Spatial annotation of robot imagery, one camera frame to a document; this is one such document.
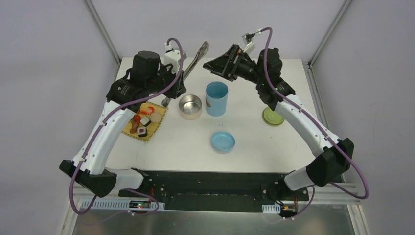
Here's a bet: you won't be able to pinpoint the blue round lid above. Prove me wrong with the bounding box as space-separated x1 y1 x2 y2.
210 131 236 154

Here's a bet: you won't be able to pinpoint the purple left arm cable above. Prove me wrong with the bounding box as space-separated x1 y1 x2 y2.
69 38 184 216

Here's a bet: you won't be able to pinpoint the yellow bamboo mat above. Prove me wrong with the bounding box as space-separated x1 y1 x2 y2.
122 102 168 142

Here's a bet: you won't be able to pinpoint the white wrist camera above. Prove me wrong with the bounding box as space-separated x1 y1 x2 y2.
164 43 187 73
242 29 262 54

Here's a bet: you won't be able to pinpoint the green round lid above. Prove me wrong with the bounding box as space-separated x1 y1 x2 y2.
262 107 285 127

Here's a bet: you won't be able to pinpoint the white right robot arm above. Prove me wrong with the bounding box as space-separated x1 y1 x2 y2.
203 44 354 201

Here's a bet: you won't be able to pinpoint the metal tongs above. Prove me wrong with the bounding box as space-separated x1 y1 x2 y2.
161 41 209 107

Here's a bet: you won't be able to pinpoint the orange toy shrimp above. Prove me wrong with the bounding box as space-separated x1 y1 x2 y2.
139 106 155 115

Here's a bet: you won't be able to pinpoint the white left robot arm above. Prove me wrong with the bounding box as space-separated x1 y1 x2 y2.
59 49 185 198

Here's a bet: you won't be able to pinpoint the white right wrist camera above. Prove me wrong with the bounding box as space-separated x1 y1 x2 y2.
242 29 262 54

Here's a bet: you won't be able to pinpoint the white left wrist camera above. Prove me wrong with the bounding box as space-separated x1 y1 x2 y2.
164 43 187 73

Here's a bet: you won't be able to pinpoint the stainless steel bowl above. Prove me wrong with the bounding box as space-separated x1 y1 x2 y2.
179 94 202 120

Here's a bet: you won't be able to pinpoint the brown toy sausage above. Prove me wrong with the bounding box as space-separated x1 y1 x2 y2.
129 121 139 134

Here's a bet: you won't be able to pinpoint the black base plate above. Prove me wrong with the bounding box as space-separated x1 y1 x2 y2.
137 170 309 212

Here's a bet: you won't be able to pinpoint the red toy meat slice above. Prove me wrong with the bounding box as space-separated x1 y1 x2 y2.
133 115 141 125

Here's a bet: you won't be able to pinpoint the sushi roll red centre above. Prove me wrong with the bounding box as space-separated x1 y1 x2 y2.
136 127 148 138

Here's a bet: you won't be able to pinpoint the sushi roll white black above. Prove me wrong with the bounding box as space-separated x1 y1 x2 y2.
140 117 151 127

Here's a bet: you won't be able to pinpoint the beige round rice ball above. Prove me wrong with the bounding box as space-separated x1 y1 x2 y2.
150 112 162 123

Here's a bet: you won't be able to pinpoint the blue cylindrical container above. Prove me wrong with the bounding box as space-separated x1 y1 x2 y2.
205 81 229 117

